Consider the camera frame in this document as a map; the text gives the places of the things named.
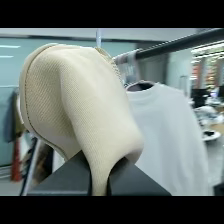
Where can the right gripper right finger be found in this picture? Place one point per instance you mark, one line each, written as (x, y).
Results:
(133, 181)

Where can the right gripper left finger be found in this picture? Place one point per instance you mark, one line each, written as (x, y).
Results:
(71, 180)

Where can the beige long-sleeved shirt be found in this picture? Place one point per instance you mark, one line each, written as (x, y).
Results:
(76, 100)

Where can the white T-shirt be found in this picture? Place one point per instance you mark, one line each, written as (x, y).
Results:
(170, 140)

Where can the black clothes rail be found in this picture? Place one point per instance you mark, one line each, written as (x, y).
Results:
(186, 41)

